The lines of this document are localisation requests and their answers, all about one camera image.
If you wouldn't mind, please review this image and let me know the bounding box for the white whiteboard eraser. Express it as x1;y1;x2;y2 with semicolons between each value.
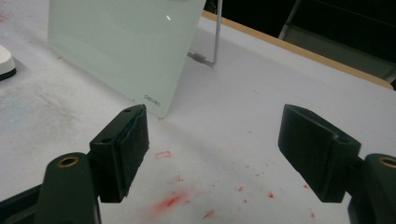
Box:
0;44;17;82

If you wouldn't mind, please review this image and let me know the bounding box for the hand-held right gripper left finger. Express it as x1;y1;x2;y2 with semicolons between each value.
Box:
89;104;150;203

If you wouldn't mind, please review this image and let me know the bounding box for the frosted glass whiteboard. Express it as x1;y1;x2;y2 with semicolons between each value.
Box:
47;0;207;119

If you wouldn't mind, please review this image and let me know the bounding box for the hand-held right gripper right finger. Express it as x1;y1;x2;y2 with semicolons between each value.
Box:
277;104;362;203

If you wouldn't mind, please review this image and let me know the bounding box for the white metal desk frame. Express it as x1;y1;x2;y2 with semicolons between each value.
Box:
277;0;304;41

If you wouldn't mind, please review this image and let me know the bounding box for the metal whiteboard stand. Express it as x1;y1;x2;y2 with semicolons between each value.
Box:
187;0;223;66

